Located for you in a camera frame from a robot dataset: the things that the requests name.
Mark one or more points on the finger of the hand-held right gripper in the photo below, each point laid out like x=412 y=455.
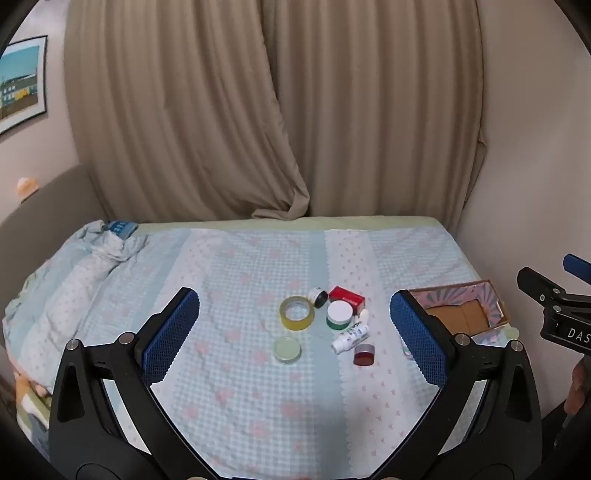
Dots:
x=538 y=282
x=577 y=265

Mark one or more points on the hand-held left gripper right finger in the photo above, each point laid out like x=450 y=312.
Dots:
x=418 y=337

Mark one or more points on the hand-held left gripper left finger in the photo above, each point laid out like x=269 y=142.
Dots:
x=173 y=334

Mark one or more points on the cardboard box with pink lining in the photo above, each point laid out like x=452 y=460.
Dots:
x=461 y=318

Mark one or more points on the small white case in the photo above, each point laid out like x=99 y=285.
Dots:
x=364 y=315

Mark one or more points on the small red jar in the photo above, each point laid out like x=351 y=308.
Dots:
x=364 y=356

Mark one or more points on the white bottle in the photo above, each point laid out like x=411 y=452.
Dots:
x=351 y=337

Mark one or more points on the red box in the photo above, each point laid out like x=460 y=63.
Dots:
x=351 y=298

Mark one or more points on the green jar with white lid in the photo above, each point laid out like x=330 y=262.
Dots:
x=339 y=313

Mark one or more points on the small black-lidded jar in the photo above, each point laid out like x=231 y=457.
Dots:
x=318 y=297

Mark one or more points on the yellow tape roll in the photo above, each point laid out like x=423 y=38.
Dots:
x=282 y=314

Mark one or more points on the person's right hand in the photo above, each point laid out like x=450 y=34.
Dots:
x=581 y=387

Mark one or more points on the blue checked bedspread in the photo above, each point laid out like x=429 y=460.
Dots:
x=258 y=406

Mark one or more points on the blue packet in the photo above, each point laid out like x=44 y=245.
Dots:
x=121 y=228

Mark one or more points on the crumpled blue dotted quilt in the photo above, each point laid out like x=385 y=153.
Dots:
x=55 y=304

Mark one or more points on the colourful printed cloth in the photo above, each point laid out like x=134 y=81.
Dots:
x=30 y=406

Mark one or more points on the grey upholstered headboard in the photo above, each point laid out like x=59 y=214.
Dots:
x=51 y=207

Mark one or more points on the small orange object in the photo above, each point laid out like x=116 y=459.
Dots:
x=27 y=187

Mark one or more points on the beige curtain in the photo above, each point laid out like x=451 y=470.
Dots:
x=175 y=106
x=378 y=106

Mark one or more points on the framed wall picture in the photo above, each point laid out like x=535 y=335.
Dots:
x=21 y=83

